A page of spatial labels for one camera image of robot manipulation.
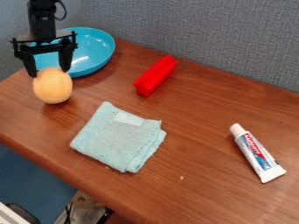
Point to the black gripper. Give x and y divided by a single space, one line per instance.
27 45

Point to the yellow foam ball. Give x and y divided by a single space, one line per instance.
52 85

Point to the blue plate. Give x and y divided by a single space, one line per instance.
91 56

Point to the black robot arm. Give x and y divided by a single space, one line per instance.
42 18

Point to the red plastic block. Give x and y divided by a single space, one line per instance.
153 78

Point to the light blue folded cloth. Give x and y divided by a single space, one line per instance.
119 139

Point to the black chair part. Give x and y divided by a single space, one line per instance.
23 213

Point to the beige bag under table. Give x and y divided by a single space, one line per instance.
83 211

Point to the white object at corner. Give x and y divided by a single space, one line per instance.
10 217

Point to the white toothpaste tube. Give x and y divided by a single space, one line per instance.
262 161

